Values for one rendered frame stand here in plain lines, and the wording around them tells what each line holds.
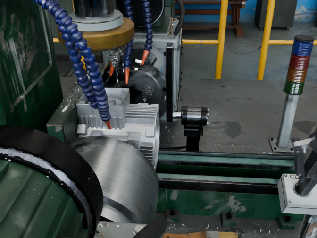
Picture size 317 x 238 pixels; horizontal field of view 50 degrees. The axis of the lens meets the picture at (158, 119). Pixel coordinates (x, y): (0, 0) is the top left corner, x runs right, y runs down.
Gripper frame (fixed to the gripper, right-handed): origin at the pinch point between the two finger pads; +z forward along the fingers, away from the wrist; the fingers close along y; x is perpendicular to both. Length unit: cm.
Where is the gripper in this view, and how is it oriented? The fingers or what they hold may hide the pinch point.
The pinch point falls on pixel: (308, 180)
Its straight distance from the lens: 74.1
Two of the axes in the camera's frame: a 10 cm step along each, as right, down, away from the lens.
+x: -0.8, 8.1, -5.8
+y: -10.0, -0.4, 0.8
